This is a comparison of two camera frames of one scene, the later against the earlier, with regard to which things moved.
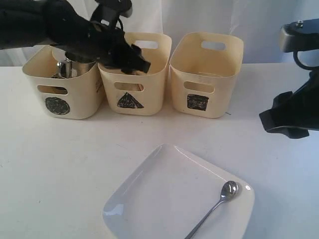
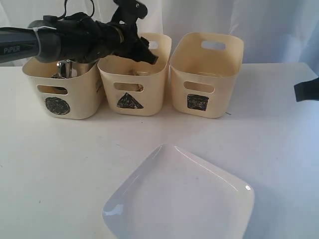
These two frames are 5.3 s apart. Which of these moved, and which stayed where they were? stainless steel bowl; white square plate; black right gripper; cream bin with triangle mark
Moved: black right gripper
Stayed: stainless steel bowl; cream bin with triangle mark; white square plate
